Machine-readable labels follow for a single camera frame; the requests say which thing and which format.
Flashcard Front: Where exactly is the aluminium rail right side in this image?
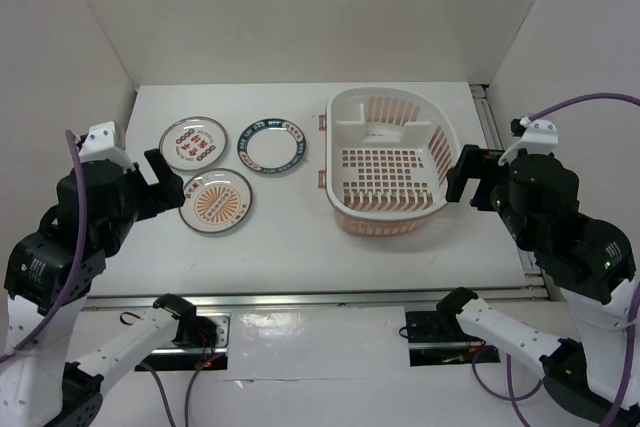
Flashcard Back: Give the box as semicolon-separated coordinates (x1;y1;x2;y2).
469;84;549;300

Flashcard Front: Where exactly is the plate with orange sunburst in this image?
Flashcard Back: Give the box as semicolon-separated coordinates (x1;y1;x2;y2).
179;168;254;235

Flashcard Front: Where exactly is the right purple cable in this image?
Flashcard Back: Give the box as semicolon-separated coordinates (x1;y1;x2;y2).
469;92;640;427

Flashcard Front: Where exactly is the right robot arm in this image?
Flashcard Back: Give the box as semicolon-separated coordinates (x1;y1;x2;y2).
436;145;639;426

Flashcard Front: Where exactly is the aluminium rail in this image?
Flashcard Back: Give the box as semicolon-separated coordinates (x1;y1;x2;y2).
85;283;549;311
469;84;549;300

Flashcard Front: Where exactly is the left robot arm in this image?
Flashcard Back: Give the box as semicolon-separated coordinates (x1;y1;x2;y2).
1;149;199;426

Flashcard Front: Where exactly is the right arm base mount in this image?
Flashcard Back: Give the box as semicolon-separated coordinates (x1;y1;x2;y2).
398;310;500;367

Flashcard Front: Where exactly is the white and pink dish rack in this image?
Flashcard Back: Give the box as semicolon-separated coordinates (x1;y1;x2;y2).
318;87;461;237

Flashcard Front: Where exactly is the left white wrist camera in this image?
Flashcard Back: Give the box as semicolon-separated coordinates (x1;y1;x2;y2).
79;121;134;170

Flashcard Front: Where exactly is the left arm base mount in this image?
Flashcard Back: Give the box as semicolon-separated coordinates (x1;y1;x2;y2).
143;313;231;372

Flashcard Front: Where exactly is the plate with red characters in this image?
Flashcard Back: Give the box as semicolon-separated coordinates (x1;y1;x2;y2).
159;117;228;171

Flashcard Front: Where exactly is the aluminium rail front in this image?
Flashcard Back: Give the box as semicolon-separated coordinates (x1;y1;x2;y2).
85;283;549;311

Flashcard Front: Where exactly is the green rimmed white plate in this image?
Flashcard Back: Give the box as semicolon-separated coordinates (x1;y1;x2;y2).
236;118;307;175

